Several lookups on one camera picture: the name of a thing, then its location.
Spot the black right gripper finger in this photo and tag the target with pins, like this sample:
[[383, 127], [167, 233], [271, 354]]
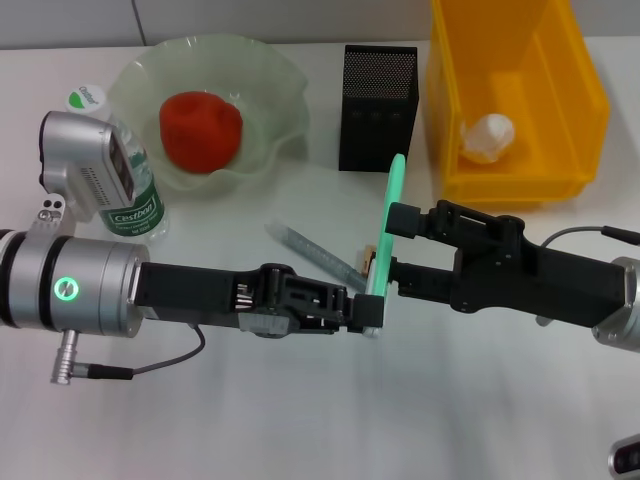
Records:
[[425, 280], [405, 221]]

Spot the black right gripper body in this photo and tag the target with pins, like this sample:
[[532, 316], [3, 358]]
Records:
[[550, 285]]

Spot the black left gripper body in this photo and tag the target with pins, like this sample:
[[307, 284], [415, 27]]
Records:
[[200, 290]]

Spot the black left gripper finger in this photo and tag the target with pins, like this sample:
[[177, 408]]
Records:
[[370, 312], [325, 327]]

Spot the green utility knife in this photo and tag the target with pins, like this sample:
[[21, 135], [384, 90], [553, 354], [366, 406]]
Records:
[[395, 185]]

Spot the tan eraser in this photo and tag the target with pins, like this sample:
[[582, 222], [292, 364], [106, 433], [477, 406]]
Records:
[[369, 255]]

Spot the clear green-label water bottle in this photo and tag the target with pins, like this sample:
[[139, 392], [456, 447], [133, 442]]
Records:
[[135, 215]]

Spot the white paper ball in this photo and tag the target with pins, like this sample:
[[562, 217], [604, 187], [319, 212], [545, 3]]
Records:
[[487, 137]]

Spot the red tomato-like ball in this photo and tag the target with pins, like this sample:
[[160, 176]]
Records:
[[200, 130]]

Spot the grey marker pen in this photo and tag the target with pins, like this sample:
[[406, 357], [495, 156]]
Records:
[[310, 250]]

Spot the black mesh pen holder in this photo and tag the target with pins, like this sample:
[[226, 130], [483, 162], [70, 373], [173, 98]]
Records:
[[375, 130]]

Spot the green wavy glass fruit plate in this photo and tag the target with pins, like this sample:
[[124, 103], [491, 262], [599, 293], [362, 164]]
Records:
[[270, 100]]

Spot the yellow plastic bin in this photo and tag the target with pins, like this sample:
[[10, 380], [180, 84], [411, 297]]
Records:
[[550, 75]]

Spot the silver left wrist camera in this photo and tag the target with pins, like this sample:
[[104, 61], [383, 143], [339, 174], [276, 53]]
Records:
[[80, 150]]

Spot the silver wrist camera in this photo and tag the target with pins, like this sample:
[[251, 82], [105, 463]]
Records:
[[80, 150], [627, 455]]

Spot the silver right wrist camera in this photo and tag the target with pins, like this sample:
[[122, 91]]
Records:
[[627, 455]]

